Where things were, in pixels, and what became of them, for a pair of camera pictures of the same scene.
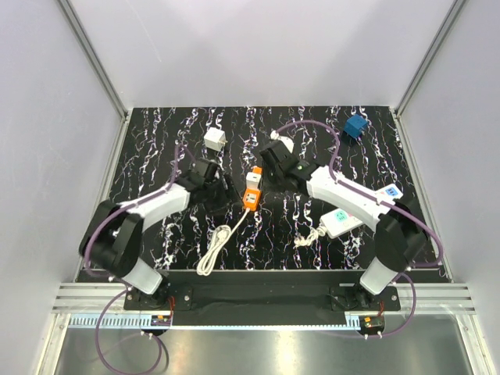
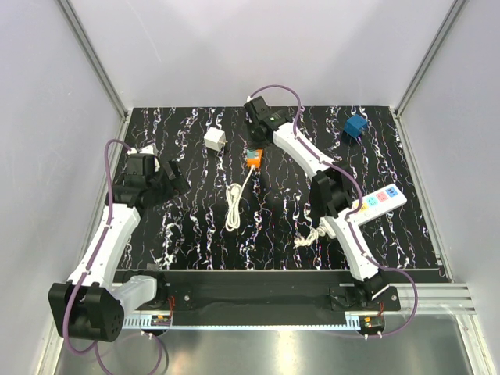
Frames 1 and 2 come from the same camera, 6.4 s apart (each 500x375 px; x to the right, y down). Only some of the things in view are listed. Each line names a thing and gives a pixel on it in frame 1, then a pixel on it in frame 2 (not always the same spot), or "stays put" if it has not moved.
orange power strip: x=251 y=198 to x=257 y=160
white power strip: x=337 y=222 stays put
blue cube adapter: x=355 y=126 stays put
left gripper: x=226 y=195 to x=174 y=187
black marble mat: x=267 y=223 stays put
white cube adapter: x=215 y=139 stays put
